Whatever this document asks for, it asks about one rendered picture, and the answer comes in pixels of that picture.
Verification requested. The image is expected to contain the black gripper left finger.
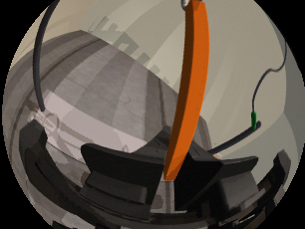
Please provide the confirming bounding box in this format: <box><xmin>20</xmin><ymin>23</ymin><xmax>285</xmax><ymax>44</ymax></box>
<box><xmin>81</xmin><ymin>125</ymin><xmax>171</xmax><ymax>204</ymax></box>

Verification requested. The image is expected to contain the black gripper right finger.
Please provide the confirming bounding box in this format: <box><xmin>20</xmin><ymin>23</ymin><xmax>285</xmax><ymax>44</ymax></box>
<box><xmin>173</xmin><ymin>139</ymin><xmax>258</xmax><ymax>211</ymax></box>

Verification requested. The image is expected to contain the orange handle with grey ring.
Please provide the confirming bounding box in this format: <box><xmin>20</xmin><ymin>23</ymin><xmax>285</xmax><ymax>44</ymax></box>
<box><xmin>163</xmin><ymin>0</ymin><xmax>209</xmax><ymax>181</ymax></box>

